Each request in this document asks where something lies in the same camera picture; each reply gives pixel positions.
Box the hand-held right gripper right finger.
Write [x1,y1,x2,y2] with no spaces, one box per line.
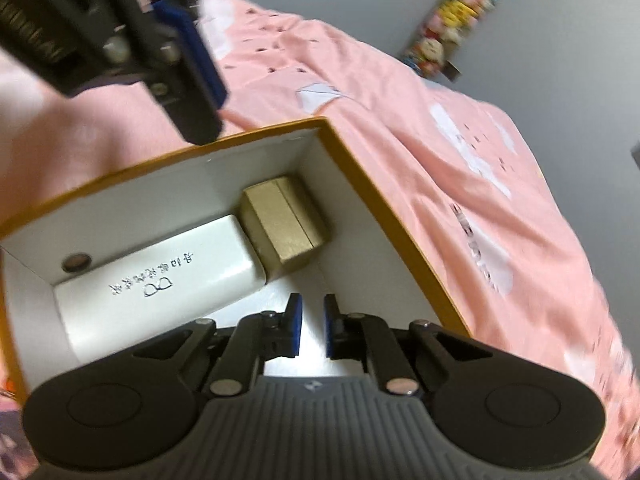
[324,294,495,398]

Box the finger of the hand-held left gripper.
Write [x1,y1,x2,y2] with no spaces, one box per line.
[75,0,230,146]

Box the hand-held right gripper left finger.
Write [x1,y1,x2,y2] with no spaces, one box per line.
[131,292,304,399]

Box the orange cardboard box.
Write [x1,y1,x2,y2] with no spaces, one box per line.
[0,116,475,406]

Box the small gold box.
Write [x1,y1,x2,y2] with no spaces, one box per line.
[239,176,332,279]

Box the white rectangular box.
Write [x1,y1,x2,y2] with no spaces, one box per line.
[52,214,267,366]

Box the pink cloud-print blanket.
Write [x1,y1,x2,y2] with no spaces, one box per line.
[0,0,633,480]

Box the small round dark disc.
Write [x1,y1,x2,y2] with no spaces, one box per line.
[61,253,92,273]

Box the hanging column of plush toys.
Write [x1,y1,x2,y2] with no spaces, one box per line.
[400,0,518,81]

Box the dark patterned cloth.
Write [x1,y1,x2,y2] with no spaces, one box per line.
[0,375,38,480]

